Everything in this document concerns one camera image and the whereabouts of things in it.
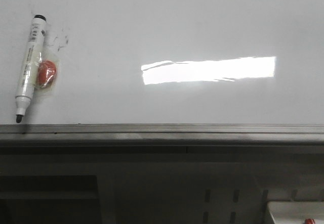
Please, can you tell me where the white black-tip whiteboard marker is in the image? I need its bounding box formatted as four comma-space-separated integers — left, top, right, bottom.
15, 15, 47, 123

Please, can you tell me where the white whiteboard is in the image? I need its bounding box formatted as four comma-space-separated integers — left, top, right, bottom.
1, 0, 323, 145

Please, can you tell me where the red capped whiteboard marker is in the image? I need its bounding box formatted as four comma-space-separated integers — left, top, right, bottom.
304, 218, 316, 224

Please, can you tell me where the white perforated pegboard panel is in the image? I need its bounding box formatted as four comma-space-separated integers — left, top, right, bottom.
96, 162, 323, 223

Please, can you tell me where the red magnet taped to marker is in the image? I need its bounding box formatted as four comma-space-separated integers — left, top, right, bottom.
37, 60, 57, 88

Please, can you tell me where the white wavy-edged marker tray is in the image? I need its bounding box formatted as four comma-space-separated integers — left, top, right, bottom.
264, 201, 323, 224

